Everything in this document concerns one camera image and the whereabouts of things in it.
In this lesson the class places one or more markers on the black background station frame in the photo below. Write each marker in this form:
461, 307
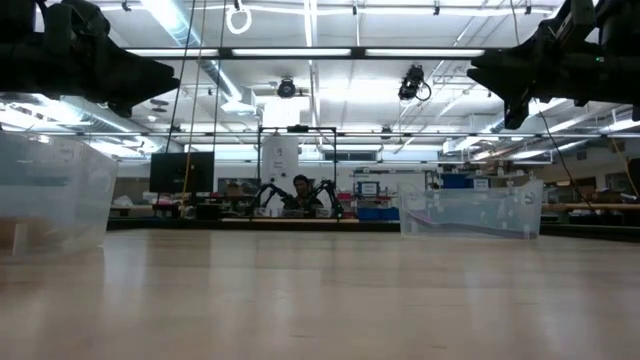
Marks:
297, 128

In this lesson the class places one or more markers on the silver ventilation duct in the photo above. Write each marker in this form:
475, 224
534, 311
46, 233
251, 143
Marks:
215, 75

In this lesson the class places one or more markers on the black aluminium table frame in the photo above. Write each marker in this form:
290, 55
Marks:
250, 225

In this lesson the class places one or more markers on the black overhead frame bar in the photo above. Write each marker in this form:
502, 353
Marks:
225, 52

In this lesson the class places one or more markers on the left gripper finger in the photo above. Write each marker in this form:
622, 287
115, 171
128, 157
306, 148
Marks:
135, 82

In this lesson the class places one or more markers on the round black overhead camera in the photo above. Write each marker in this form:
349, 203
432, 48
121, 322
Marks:
286, 89

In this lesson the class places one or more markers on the blue storage bin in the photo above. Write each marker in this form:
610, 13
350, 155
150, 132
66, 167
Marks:
377, 214

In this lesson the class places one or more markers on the blue box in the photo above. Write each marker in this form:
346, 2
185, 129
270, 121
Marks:
456, 181

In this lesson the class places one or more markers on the white poster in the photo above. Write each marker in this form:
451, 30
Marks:
280, 157

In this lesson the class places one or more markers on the person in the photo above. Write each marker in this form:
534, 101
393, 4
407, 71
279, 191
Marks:
301, 190

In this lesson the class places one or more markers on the black monitor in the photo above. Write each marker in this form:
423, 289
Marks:
180, 172

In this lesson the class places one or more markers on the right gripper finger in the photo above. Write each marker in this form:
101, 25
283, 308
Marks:
515, 80

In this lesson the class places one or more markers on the black background robot arm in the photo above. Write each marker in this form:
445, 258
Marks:
270, 192
330, 192

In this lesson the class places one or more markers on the small white framed sign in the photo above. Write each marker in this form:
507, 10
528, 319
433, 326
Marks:
369, 188

